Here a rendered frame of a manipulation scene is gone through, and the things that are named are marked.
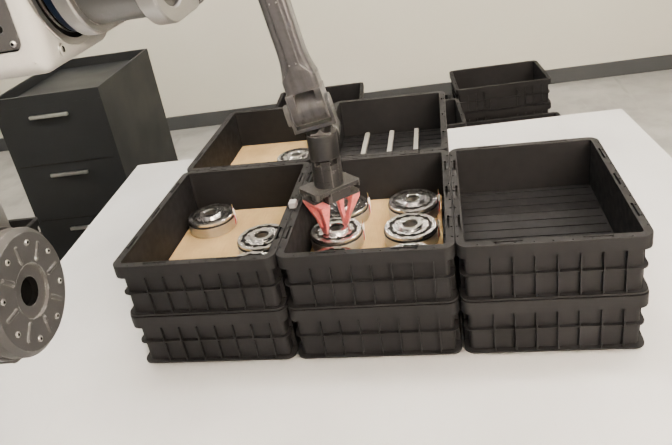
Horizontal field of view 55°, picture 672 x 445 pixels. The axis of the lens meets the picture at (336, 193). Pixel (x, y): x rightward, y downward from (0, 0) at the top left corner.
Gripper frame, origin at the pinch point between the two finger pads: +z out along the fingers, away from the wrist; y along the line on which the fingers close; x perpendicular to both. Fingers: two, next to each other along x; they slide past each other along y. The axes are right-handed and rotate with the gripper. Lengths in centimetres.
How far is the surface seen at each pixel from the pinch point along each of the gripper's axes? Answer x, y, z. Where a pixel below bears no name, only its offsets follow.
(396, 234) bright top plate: 10.4, -6.8, 1.3
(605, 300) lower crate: 46, -19, 6
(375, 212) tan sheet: -4.1, -13.0, 3.8
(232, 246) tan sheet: -16.6, 15.3, 4.4
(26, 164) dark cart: -183, 28, 24
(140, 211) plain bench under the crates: -80, 15, 17
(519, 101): -82, -153, 32
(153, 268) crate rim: -4.9, 35.0, -4.4
